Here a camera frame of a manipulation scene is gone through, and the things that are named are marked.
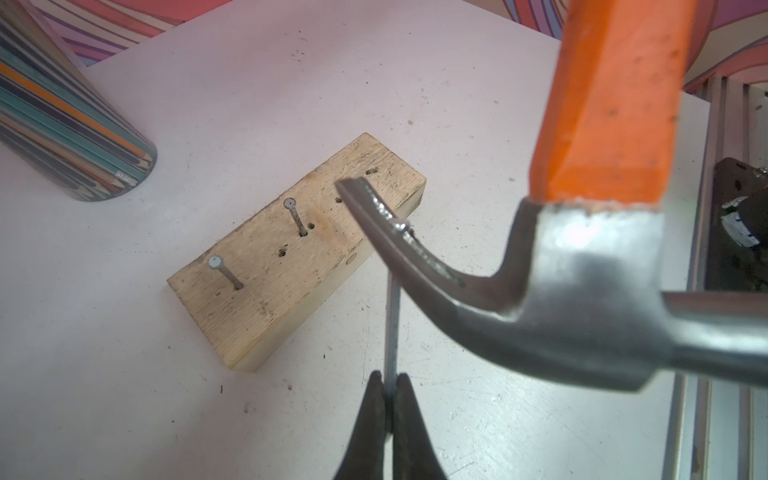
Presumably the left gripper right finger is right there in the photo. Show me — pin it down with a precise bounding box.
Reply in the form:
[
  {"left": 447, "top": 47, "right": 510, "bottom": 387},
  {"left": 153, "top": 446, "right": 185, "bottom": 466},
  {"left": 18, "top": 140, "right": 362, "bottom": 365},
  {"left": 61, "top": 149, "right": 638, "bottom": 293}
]
[{"left": 392, "top": 373, "right": 447, "bottom": 480}]

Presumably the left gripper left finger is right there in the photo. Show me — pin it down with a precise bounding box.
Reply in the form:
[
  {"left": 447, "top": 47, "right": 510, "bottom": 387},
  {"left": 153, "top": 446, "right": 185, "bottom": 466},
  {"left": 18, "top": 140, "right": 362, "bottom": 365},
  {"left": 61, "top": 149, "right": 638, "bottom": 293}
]
[{"left": 334, "top": 371, "right": 387, "bottom": 480}]

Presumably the pulled steel nail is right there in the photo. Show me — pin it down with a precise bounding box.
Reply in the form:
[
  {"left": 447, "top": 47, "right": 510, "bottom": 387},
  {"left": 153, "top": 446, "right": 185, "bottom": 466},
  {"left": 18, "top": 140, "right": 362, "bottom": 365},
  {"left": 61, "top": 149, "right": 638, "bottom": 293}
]
[{"left": 383, "top": 272, "right": 401, "bottom": 400}]

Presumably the wooden block with nails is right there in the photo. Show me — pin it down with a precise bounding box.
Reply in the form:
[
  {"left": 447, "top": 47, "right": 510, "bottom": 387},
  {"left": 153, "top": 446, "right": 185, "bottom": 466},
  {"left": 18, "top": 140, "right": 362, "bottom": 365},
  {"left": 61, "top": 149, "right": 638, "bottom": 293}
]
[{"left": 168, "top": 133, "right": 426, "bottom": 372}]

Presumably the claw hammer orange black handle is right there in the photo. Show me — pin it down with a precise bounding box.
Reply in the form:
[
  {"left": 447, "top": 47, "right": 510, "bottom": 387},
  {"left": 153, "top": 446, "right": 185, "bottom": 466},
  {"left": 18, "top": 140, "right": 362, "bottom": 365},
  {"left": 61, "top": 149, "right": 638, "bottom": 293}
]
[{"left": 336, "top": 1, "right": 767, "bottom": 391}]

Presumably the steel nail in block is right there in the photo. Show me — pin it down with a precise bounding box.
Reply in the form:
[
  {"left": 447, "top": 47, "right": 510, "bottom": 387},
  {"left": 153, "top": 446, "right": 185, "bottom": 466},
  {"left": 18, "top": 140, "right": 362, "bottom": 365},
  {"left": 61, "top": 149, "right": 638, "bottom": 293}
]
[
  {"left": 208, "top": 255, "right": 244, "bottom": 290},
  {"left": 283, "top": 198, "right": 308, "bottom": 237}
]

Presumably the cup of coloured pencils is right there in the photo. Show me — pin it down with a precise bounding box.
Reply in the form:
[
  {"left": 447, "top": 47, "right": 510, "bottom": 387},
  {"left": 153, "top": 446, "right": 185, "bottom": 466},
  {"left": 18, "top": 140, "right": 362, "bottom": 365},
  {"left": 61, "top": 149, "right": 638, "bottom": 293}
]
[{"left": 1, "top": 1, "right": 158, "bottom": 201}]

